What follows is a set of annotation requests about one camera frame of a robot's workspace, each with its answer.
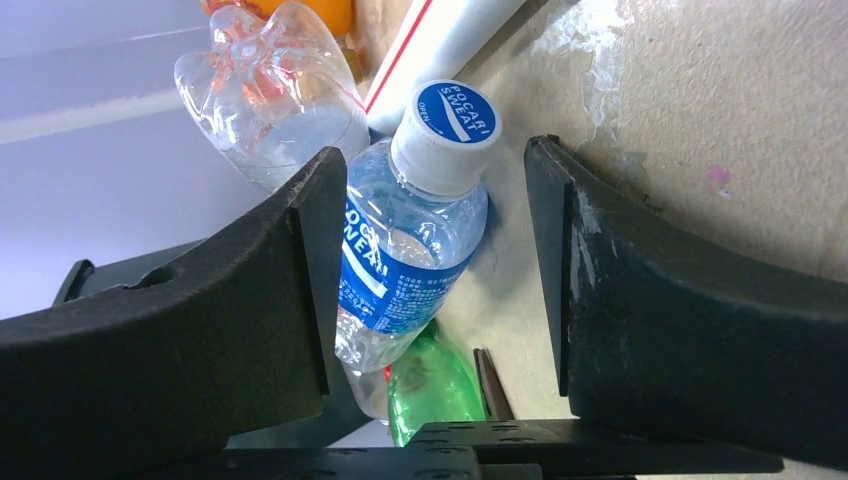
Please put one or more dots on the Pocari Sweat bottle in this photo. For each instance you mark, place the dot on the Pocari Sweat bottle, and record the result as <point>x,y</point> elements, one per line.
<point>416,211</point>

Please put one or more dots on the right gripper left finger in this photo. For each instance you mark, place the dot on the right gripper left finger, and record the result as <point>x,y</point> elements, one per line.
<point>230,337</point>

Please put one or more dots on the clear bottle silver cap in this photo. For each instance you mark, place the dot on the clear bottle silver cap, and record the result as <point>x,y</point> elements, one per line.
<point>370,390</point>

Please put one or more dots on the green plastic bottle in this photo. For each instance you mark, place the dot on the green plastic bottle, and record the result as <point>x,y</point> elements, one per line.
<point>431,383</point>

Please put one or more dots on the white PVC pipe frame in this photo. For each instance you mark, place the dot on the white PVC pipe frame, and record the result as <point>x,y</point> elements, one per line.
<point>435,40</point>

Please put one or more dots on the yellow handled pliers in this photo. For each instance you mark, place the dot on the yellow handled pliers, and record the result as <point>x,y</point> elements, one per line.
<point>495,403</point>

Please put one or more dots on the red label bottle red cap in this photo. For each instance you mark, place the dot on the red label bottle red cap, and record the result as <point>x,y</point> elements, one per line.
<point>270,94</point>

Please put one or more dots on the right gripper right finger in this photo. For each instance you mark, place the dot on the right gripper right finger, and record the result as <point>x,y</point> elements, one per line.
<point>656,330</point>

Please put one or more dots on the dark green plastic bin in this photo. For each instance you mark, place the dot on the dark green plastic bin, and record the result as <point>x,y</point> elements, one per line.
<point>85,278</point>

